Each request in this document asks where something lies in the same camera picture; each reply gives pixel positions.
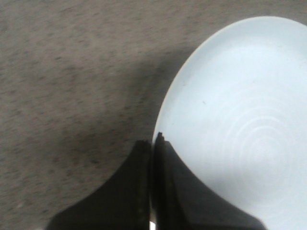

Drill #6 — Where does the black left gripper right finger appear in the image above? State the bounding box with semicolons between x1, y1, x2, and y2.
151;133;266;230

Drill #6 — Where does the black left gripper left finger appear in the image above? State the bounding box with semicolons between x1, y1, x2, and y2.
47;140;150;230

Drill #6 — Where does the light blue round plate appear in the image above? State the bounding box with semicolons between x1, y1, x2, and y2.
153;16;307;230

